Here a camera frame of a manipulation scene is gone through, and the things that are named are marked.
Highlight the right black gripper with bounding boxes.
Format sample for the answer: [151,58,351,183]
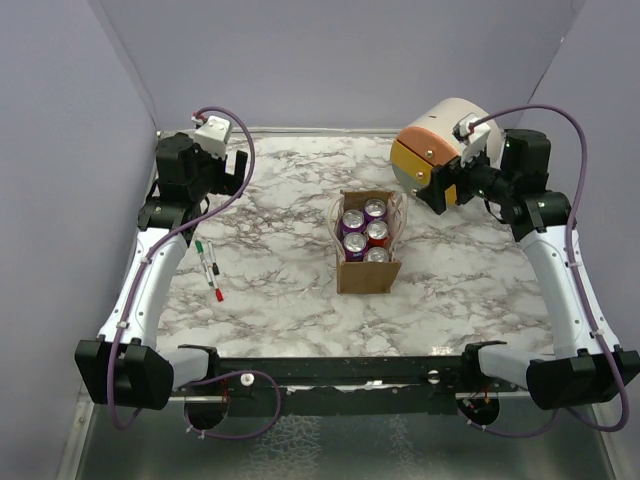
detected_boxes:
[418,138,515,214]

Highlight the red cola can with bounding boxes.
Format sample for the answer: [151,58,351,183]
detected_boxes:
[366,220,389,248]
[363,247,390,263]

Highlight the red cola can front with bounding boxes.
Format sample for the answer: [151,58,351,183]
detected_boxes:
[363,247,390,263]

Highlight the purple Fanta can front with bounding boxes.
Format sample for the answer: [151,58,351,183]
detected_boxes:
[340,209,367,237]

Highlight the purple fanta can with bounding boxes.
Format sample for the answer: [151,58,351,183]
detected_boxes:
[342,232,368,262]
[340,209,367,237]

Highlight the brown canvas tote bag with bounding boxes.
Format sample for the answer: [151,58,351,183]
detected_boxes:
[326,190,408,294]

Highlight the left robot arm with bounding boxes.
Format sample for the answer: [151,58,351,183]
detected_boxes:
[75,127,248,410]

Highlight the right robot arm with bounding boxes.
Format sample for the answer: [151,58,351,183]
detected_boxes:
[417,127,639,410]

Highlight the round drawer cabinet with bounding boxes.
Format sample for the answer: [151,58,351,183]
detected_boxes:
[390,98,487,193]

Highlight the green capped marker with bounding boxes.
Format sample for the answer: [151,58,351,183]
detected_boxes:
[195,240,214,287]

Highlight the black capped marker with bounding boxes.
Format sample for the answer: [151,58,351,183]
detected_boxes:
[206,240,220,277]

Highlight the red capped marker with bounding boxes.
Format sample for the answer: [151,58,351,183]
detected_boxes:
[206,266,224,302]

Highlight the metal front plate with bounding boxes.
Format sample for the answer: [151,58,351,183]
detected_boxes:
[58,394,626,479]

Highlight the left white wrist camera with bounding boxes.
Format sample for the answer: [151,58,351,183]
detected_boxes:
[191,115,233,160]

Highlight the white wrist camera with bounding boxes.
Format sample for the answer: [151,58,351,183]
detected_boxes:
[191,115,233,160]
[452,113,491,168]

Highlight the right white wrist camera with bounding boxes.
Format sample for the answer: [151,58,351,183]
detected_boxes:
[452,113,491,168]

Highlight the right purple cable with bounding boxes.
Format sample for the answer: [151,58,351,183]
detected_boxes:
[462,103,632,433]

